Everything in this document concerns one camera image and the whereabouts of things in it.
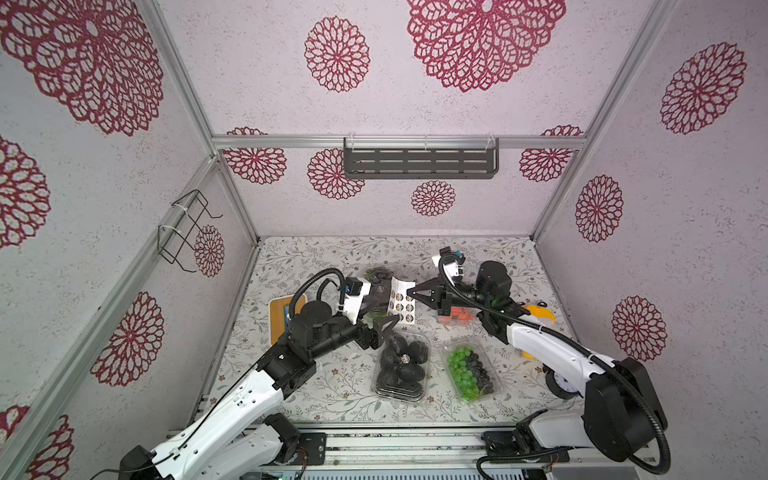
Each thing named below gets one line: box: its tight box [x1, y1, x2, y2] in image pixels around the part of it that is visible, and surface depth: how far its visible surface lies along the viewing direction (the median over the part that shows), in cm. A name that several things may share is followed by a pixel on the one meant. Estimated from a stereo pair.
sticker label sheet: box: [387, 276, 416, 324], surface depth 73 cm
